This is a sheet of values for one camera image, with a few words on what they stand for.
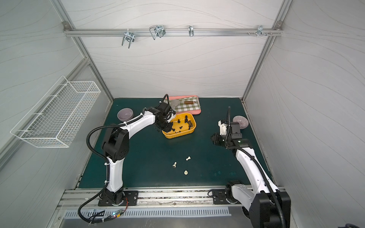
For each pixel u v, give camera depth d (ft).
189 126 3.35
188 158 2.87
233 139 1.99
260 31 2.51
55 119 2.23
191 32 2.56
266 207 1.26
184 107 3.77
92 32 2.62
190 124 3.41
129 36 2.59
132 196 2.42
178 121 3.42
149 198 2.46
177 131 3.23
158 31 2.51
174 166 2.76
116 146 1.73
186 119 3.48
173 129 3.29
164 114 2.52
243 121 3.38
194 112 3.61
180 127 3.33
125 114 3.49
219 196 2.41
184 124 3.43
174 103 3.77
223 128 2.46
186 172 2.67
